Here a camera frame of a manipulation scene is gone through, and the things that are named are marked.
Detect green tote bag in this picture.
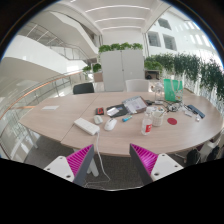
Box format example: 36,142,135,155
163,78,184,103

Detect white computer mouse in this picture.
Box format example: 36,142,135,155
103,117,118,132

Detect potted plant in brown planter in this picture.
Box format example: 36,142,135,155
82,63,104,83

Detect glass railing with wooden handrail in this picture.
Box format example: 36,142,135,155
0,69,84,161

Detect white cabinet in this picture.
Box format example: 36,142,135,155
99,49,146,93

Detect white power strip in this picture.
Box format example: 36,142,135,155
73,117,101,136

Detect green plants row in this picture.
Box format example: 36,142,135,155
98,42,144,54

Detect tangled black cables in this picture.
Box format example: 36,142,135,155
163,101,188,113

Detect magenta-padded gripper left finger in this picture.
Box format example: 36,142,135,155
43,143,95,187

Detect white cup with grid lines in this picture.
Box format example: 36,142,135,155
151,109,165,127

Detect white card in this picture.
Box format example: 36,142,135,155
106,107,120,117

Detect dark blue keyboard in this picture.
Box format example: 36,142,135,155
186,104,206,119

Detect blue and green tube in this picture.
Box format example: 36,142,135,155
121,114,133,123

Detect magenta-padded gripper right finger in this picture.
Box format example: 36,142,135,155
129,143,184,186

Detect long green hedge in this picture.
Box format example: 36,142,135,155
144,52,224,101

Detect white chair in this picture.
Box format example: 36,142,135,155
199,134,224,158
125,78,150,93

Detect black notebook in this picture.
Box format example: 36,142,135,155
105,103,129,118

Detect small white charger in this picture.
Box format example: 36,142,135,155
93,114,104,126

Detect clear water bottle red label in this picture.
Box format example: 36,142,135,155
141,111,154,136

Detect colourful sticker sheet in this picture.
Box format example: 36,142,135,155
145,105,166,116

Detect black chair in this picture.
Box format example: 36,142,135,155
72,82,96,95

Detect flat round red coaster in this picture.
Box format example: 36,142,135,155
166,117,178,126

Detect silver foil booklet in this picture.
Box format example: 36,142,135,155
121,95,149,115

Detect clear shaker bottle white lid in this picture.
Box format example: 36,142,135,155
154,81,165,102

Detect white power cable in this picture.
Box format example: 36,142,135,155
83,131,112,188

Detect white paper sheet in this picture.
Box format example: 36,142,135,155
41,105,60,111

